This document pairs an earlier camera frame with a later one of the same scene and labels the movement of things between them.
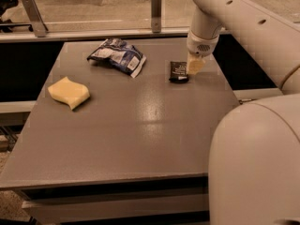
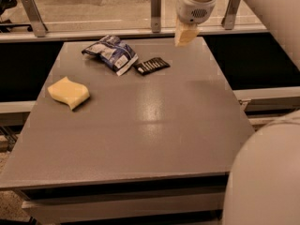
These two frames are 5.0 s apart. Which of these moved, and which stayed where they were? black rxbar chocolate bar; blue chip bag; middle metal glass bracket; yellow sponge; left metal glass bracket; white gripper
Moved: black rxbar chocolate bar; blue chip bag; white gripper
Stayed: yellow sponge; middle metal glass bracket; left metal glass bracket
